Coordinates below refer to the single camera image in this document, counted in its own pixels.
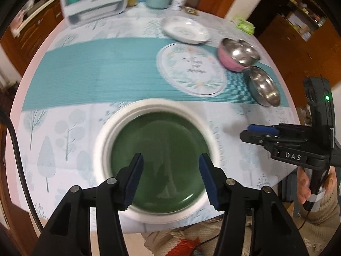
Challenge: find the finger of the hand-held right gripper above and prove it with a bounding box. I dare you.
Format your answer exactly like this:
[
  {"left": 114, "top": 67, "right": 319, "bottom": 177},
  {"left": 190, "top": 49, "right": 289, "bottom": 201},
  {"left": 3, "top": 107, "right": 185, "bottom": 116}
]
[
  {"left": 247, "top": 124, "right": 281, "bottom": 136},
  {"left": 240, "top": 129, "right": 281, "bottom": 150}
]

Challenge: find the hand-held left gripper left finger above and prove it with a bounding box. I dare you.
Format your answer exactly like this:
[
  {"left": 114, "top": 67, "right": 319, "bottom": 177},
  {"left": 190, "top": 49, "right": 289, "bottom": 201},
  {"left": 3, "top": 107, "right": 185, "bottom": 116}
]
[{"left": 35, "top": 153, "right": 144, "bottom": 256}]

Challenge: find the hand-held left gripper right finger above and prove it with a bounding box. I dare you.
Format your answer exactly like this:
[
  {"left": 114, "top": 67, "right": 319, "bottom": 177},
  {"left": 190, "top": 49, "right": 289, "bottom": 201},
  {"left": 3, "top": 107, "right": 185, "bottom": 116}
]
[{"left": 198, "top": 153, "right": 311, "bottom": 256}]

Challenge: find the green plate with white rim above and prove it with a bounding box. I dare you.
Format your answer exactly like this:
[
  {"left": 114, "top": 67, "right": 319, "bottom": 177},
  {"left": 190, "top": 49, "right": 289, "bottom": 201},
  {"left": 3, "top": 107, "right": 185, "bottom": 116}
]
[{"left": 93, "top": 99, "right": 221, "bottom": 222}]

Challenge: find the blue steel bowl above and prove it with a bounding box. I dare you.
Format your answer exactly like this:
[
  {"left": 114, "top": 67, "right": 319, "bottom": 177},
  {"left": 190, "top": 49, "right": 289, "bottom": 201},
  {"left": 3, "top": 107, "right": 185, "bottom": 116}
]
[{"left": 249, "top": 66, "right": 281, "bottom": 107}]

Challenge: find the pink steel bowl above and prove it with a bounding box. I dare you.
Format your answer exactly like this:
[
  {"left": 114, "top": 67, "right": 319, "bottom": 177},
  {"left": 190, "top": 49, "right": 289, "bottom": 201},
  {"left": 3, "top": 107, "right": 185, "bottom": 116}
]
[{"left": 218, "top": 38, "right": 261, "bottom": 72}]

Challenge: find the white floral plate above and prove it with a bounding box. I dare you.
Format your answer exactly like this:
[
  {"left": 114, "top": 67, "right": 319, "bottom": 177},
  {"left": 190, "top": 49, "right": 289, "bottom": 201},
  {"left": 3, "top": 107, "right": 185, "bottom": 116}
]
[{"left": 162, "top": 16, "right": 212, "bottom": 45}]

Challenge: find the person's right forearm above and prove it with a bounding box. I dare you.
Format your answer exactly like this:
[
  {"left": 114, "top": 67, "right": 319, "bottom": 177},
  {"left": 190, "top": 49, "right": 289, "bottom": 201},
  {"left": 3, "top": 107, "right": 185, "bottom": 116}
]
[{"left": 293, "top": 184, "right": 341, "bottom": 226}]

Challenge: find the person's right hand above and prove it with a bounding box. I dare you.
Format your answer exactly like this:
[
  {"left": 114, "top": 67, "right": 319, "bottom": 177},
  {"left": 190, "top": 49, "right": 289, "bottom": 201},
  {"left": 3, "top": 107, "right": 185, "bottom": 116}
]
[{"left": 296, "top": 165, "right": 338, "bottom": 205}]

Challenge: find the beige fringed rug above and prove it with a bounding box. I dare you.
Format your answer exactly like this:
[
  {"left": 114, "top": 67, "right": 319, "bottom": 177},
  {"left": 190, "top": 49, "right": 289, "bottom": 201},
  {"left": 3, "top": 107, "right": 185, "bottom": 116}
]
[{"left": 142, "top": 217, "right": 341, "bottom": 256}]

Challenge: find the wooden cabinet with drawers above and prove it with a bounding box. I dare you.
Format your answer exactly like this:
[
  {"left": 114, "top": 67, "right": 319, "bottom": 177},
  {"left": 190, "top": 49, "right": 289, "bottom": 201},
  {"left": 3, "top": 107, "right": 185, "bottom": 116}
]
[{"left": 259, "top": 15, "right": 341, "bottom": 107}]

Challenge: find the green wet wipes packet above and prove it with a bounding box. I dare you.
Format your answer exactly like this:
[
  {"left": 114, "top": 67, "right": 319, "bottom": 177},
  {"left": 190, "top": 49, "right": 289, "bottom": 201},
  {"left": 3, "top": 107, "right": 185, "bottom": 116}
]
[{"left": 232, "top": 15, "right": 256, "bottom": 35}]

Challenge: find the tree print tablecloth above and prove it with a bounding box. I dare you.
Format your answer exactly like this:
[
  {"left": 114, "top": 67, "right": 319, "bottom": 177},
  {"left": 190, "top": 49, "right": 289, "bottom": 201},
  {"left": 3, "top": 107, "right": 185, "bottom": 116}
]
[{"left": 9, "top": 4, "right": 301, "bottom": 235}]

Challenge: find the cluttered shelf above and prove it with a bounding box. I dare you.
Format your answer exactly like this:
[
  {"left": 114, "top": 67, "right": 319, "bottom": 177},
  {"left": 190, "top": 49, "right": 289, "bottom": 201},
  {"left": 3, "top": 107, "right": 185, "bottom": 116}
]
[{"left": 286, "top": 0, "right": 329, "bottom": 42}]

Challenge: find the dark wooden cabinet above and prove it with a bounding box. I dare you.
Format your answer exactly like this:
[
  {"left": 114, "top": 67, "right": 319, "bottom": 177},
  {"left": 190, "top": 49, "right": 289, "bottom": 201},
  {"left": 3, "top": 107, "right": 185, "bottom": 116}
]
[{"left": 0, "top": 3, "right": 65, "bottom": 73}]

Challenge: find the thin black cable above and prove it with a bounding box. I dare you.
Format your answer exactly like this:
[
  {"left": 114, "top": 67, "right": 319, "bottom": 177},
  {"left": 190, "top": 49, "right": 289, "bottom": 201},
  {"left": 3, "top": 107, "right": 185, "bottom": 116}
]
[{"left": 190, "top": 233, "right": 222, "bottom": 249}]

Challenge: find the thick black cable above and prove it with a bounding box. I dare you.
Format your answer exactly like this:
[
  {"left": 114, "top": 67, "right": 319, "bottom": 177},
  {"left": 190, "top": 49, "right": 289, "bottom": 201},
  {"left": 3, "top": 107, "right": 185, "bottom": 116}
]
[{"left": 0, "top": 109, "right": 46, "bottom": 232}]

